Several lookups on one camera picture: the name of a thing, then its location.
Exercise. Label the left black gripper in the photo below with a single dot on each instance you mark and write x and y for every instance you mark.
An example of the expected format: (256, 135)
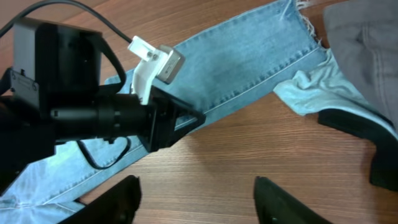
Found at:
(159, 124)

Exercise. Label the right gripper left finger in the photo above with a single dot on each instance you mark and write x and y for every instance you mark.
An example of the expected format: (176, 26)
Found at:
(118, 205)

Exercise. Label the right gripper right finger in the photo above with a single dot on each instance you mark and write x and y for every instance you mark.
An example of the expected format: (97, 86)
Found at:
(276, 206)

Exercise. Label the light blue denim jeans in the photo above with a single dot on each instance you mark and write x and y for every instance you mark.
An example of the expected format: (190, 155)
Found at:
(227, 67)

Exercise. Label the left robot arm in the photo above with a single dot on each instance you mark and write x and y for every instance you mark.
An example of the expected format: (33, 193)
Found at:
(66, 84)

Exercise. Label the light blue t-shirt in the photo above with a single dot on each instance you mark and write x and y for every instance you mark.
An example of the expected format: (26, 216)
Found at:
(325, 87)

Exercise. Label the grey brown trousers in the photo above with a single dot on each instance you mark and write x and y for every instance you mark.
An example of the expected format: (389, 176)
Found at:
(362, 35)

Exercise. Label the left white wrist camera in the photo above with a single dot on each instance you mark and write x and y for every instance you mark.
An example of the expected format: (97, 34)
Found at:
(162, 62)

